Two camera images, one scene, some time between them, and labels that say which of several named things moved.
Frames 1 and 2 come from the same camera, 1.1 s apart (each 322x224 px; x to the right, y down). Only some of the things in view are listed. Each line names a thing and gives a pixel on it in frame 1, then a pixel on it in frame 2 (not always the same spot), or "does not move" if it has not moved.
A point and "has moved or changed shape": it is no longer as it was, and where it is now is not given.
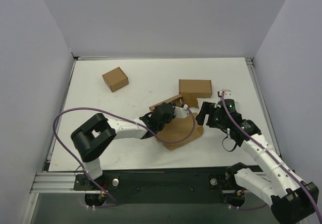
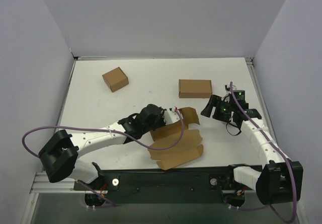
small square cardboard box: x=116 y=79 does not move
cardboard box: x=179 y=128 has moved or changed shape
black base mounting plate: x=139 y=187 does not move
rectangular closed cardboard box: x=196 y=88 does not move
